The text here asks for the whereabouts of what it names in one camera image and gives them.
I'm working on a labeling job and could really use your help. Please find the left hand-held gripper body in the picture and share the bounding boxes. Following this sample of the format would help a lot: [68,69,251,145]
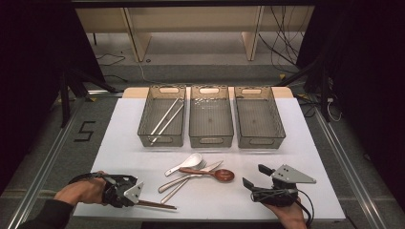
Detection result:
[101,174,145,208]

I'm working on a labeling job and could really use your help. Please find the white ceramic spoon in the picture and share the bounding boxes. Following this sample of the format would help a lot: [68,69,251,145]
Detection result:
[163,153,203,177]

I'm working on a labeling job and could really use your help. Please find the person's right hand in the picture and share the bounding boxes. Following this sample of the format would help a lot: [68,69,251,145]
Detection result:
[262,198,308,229]

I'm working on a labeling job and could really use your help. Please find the right hand-held gripper black cable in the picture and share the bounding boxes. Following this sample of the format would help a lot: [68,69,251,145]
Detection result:
[294,189,315,228]

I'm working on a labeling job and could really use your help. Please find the silver metal knife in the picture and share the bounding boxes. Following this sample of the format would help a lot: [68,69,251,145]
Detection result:
[158,160,224,195]

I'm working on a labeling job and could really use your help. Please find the silver metal fork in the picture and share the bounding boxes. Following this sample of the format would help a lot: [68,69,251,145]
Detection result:
[160,159,208,204]

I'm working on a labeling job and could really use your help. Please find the white plug with cable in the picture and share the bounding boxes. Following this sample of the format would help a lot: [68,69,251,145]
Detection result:
[326,96,343,122]

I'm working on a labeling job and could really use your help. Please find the person's left hand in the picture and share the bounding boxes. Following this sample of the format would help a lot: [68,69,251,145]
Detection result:
[53,171,108,206]

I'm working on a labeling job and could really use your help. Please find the black floor cable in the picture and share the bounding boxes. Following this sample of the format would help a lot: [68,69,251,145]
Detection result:
[96,52,127,67]

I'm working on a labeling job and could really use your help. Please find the brown wooden spoon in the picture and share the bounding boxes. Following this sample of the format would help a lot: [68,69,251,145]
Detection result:
[178,166,236,183]

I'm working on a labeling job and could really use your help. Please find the white table cover sheet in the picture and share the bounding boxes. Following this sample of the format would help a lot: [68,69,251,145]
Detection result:
[73,96,347,222]

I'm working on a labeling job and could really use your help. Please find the bundle of hanging black cables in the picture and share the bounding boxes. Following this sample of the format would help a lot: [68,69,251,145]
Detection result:
[257,5,307,68]

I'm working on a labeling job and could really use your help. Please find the silver metal chopstick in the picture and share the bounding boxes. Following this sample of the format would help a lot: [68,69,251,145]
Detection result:
[150,102,185,146]
[149,97,181,136]

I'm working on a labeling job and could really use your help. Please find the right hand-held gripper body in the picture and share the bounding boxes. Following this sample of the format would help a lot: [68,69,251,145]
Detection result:
[251,163,317,207]

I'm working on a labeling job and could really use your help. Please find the black metal stand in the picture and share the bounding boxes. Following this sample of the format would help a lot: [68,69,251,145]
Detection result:
[273,56,332,123]
[58,68,120,128]

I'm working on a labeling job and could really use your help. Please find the grey translucent plastic basket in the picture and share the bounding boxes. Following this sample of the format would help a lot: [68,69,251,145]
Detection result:
[137,85,187,148]
[188,85,235,149]
[233,85,287,150]

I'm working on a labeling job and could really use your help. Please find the beige wooden desk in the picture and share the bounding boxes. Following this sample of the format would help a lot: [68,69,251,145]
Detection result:
[75,5,316,63]

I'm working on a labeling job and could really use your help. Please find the white floor cable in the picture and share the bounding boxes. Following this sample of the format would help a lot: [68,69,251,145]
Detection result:
[137,60,155,84]

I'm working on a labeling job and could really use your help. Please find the black curtain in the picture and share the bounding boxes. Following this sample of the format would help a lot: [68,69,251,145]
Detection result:
[0,0,108,192]

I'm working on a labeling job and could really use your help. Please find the aluminium floor rail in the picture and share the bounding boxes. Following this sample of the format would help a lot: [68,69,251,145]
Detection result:
[6,94,87,229]
[313,108,388,229]

